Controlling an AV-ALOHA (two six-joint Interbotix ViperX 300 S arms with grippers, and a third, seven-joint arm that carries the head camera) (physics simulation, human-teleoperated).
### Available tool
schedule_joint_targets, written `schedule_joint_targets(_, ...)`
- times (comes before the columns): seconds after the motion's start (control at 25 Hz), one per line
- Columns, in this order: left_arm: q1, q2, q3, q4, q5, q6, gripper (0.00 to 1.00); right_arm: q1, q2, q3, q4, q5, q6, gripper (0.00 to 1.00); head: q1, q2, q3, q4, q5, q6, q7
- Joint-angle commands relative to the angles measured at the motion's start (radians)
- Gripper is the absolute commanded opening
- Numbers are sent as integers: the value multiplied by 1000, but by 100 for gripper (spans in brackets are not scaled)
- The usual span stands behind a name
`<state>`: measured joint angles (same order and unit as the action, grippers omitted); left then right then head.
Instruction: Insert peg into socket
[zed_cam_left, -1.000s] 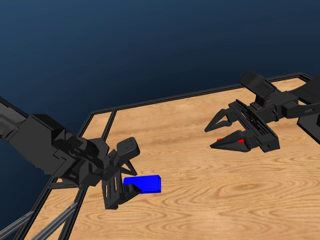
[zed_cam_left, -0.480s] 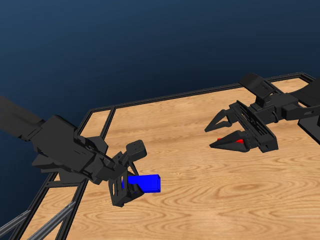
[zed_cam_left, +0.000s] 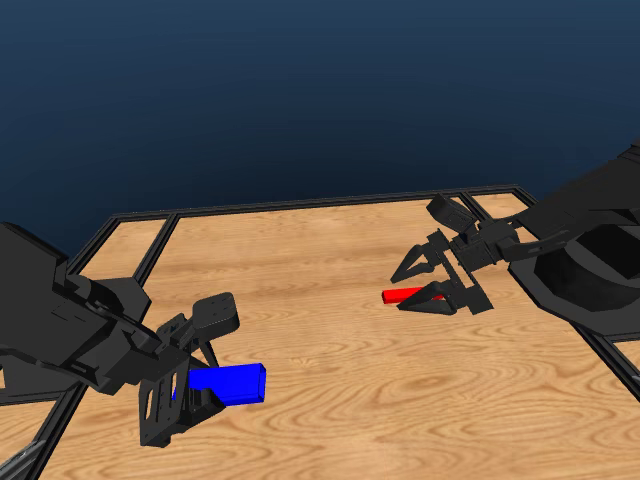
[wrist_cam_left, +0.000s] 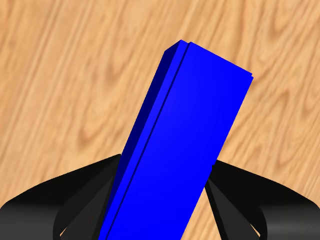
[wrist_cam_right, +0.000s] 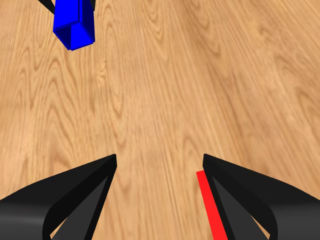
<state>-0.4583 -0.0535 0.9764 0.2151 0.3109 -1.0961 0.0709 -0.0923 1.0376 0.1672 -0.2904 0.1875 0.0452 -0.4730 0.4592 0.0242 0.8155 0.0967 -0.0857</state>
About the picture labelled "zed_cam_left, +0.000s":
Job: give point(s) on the thin red peg bar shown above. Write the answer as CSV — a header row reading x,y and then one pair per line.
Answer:
x,y
397,295

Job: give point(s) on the grey aluminium strut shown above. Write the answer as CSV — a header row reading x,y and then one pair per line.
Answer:
x,y
15,457

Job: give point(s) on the black table frame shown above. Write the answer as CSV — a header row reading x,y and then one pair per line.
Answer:
x,y
300,204

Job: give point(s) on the blue hollow socket block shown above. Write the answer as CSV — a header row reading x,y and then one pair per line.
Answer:
x,y
235,382

